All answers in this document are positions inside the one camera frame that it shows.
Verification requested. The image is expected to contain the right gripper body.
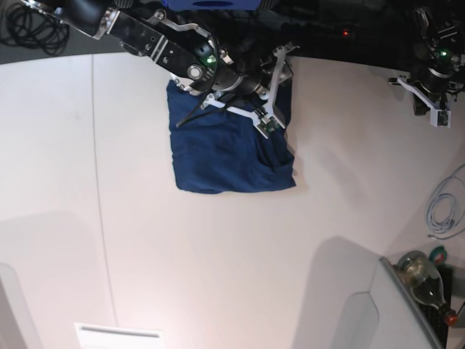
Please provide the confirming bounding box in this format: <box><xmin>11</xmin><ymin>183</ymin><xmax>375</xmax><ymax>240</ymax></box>
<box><xmin>217</xmin><ymin>34</ymin><xmax>293</xmax><ymax>105</ymax></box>

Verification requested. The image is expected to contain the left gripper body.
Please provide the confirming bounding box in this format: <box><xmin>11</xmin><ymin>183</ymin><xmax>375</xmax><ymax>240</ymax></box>
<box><xmin>410</xmin><ymin>65</ymin><xmax>458</xmax><ymax>116</ymax></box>

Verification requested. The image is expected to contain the dark blue t-shirt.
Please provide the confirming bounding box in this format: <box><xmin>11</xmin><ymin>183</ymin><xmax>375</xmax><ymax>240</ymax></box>
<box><xmin>166</xmin><ymin>81</ymin><xmax>296</xmax><ymax>194</ymax></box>

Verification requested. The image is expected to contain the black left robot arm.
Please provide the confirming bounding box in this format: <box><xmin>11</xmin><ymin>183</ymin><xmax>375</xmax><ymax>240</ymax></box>
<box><xmin>410</xmin><ymin>1</ymin><xmax>464</xmax><ymax>126</ymax></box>

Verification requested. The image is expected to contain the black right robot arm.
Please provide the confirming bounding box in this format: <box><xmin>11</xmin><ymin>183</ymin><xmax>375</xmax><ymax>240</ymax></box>
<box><xmin>25</xmin><ymin>1</ymin><xmax>294</xmax><ymax>136</ymax></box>

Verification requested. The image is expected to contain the blue box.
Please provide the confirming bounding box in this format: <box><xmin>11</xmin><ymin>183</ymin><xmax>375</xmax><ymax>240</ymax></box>
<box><xmin>161</xmin><ymin>0</ymin><xmax>262</xmax><ymax>11</ymax></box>

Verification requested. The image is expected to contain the green tape roll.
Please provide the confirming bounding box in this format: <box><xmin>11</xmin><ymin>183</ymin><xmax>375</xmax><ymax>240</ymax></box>
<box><xmin>429</xmin><ymin>245</ymin><xmax>448</xmax><ymax>266</ymax></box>

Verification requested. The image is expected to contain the clear plastic bottle red cap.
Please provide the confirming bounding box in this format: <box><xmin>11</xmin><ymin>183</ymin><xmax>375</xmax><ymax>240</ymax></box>
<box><xmin>397</xmin><ymin>251</ymin><xmax>458</xmax><ymax>326</ymax></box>

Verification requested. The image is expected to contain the coiled light grey cable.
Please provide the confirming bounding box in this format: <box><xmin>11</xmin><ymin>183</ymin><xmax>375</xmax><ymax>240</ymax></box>
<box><xmin>425</xmin><ymin>173</ymin><xmax>465</xmax><ymax>241</ymax></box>

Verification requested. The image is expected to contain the coiled black cable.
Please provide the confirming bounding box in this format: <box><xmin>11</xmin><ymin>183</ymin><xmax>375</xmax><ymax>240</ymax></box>
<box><xmin>0</xmin><ymin>0</ymin><xmax>72</xmax><ymax>56</ymax></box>

